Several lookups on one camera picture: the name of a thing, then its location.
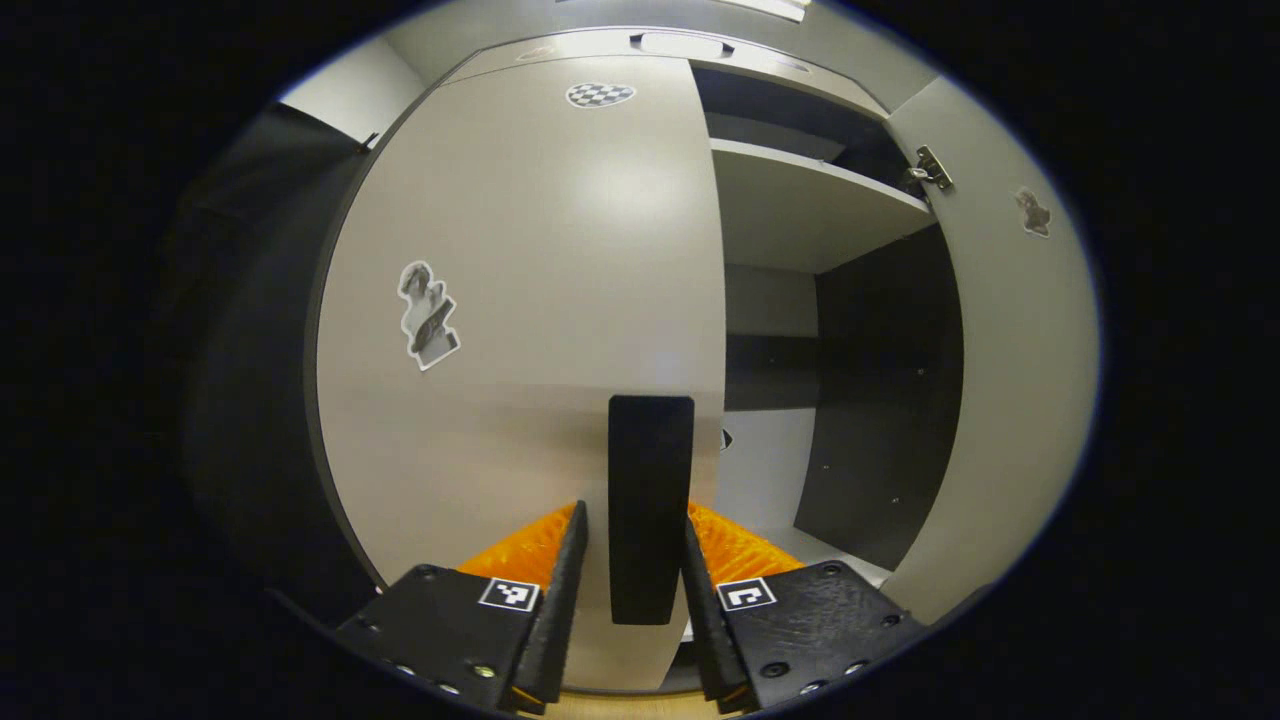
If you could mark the grey double-door shoe cabinet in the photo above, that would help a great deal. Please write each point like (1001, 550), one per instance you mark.
(780, 210)

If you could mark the grey shoe cabinet door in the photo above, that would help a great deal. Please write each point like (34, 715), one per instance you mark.
(1020, 380)
(550, 250)

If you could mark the black backdrop cloth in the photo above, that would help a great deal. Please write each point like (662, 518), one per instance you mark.
(250, 350)

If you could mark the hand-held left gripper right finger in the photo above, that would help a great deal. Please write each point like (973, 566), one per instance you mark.
(708, 630)

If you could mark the grey cabinet drawer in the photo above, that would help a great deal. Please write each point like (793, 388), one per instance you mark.
(600, 42)

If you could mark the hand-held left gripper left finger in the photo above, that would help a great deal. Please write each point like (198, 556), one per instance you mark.
(555, 620)

